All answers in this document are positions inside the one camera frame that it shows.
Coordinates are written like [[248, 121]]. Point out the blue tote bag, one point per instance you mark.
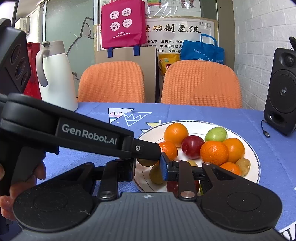
[[198, 53]]

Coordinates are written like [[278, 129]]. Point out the orange fabric chair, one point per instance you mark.
[[201, 85], [111, 83]]

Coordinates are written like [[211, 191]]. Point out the magenta tote bag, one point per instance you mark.
[[122, 34]]

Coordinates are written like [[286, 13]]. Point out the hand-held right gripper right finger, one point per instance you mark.
[[164, 166]]

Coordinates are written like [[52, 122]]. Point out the yellow plastic bag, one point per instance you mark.
[[166, 62]]

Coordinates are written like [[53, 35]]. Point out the white thermos jug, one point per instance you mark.
[[57, 81]]

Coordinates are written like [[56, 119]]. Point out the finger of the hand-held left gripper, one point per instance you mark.
[[148, 150]]

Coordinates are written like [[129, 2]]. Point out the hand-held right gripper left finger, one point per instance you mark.
[[126, 171]]

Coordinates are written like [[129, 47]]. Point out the frosted glass partition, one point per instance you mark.
[[69, 27]]

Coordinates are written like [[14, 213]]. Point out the laminated wall chart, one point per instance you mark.
[[173, 7]]

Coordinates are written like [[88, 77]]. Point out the brown longan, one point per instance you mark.
[[243, 166], [156, 175], [192, 163], [146, 162]]

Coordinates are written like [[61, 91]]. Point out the red thermos jug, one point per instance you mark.
[[34, 88]]

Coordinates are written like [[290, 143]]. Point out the large orange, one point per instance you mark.
[[235, 149], [175, 134]]

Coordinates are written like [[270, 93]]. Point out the green jujube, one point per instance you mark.
[[215, 134], [201, 188]]

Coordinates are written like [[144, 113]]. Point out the person's left hand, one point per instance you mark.
[[8, 206]]

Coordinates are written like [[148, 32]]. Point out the black speaker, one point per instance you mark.
[[281, 92]]

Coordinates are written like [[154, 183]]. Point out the red plum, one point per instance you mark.
[[192, 146], [172, 186]]

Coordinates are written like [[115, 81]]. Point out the white wall poster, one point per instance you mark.
[[175, 29]]

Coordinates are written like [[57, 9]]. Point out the white plate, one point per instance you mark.
[[196, 127]]

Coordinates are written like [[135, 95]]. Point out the small mandarin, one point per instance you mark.
[[214, 152], [170, 149], [230, 168]]

